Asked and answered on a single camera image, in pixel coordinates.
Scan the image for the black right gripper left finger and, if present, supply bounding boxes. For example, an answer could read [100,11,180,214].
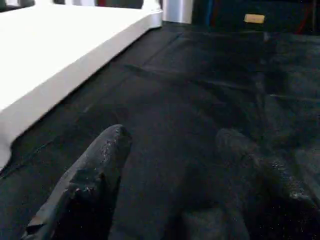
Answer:
[21,123,132,240]

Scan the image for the black backdrop cloth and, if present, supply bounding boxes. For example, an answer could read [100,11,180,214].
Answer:
[191,0,320,35]

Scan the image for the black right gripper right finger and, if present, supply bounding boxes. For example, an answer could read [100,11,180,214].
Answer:
[215,128,320,240]

